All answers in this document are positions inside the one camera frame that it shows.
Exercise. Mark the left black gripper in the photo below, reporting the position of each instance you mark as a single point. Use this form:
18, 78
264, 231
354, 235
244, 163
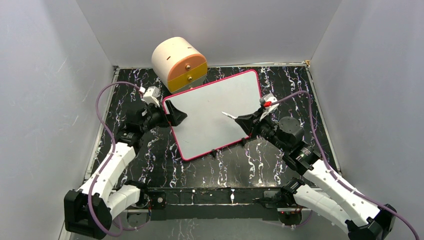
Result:
174, 118

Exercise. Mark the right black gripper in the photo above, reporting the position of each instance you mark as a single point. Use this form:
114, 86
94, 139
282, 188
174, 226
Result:
249, 124

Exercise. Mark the white green whiteboard marker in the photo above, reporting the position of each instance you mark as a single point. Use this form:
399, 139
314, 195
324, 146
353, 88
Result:
229, 115

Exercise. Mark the pink framed whiteboard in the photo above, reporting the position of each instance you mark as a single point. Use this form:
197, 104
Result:
207, 126

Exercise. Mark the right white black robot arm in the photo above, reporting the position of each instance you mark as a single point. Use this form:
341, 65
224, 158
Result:
337, 201

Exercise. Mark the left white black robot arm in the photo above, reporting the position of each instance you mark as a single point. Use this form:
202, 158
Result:
91, 209

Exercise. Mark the black whiteboard foot clip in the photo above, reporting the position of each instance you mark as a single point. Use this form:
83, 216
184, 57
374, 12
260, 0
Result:
214, 153
243, 142

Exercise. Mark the cream cylindrical drawer box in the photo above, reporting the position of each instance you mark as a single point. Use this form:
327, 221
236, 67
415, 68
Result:
179, 65

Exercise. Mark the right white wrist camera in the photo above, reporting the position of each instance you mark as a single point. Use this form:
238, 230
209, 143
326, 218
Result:
270, 104

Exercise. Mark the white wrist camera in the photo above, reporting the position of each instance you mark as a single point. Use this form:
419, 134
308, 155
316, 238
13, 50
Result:
151, 95
270, 104

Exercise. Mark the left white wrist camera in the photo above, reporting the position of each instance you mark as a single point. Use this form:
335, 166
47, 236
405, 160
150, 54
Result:
151, 95

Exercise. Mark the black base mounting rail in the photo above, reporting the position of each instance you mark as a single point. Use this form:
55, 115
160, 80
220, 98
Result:
264, 203

